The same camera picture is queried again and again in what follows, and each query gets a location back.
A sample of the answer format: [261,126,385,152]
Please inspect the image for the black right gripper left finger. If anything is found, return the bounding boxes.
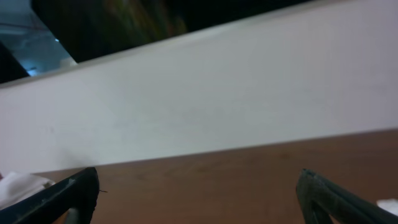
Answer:
[1,167,100,224]

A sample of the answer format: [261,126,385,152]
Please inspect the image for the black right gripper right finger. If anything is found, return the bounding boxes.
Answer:
[296,169,397,224]

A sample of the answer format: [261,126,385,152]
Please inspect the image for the white crumpled garment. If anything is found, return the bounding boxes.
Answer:
[1,172,55,210]

